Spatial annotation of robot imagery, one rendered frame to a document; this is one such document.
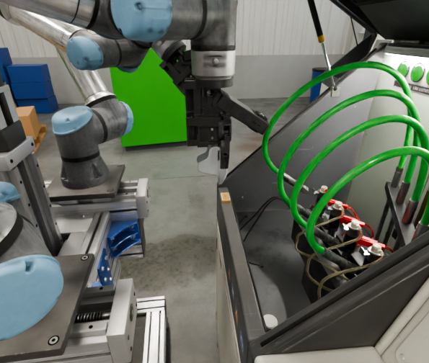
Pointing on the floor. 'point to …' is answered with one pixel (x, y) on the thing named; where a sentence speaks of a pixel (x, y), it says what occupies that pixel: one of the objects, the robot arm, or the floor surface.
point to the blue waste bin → (317, 83)
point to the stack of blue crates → (27, 83)
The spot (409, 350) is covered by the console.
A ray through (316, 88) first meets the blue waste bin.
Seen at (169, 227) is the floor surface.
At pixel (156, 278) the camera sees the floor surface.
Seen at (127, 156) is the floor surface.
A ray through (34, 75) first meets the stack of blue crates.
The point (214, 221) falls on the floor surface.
